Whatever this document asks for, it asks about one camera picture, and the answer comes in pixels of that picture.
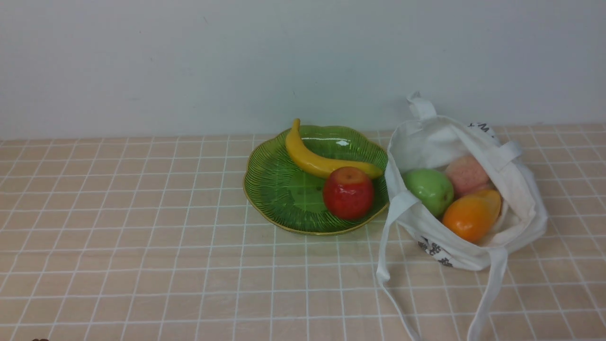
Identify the red apple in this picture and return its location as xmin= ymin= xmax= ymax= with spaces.
xmin=322 ymin=167 xmax=374 ymax=220

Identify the orange yellow mango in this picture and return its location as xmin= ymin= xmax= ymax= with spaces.
xmin=442 ymin=189 xmax=502 ymax=243

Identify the yellow banana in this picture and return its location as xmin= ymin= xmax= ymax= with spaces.
xmin=285 ymin=118 xmax=383 ymax=179

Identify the green apple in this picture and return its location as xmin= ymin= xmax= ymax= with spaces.
xmin=403 ymin=168 xmax=455 ymax=218

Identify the pink peach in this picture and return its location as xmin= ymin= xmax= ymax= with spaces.
xmin=445 ymin=155 xmax=491 ymax=198

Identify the green glass leaf plate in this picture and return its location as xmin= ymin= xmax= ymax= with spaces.
xmin=243 ymin=125 xmax=388 ymax=235

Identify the white cloth tote bag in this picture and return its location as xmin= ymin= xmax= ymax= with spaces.
xmin=376 ymin=91 xmax=548 ymax=341

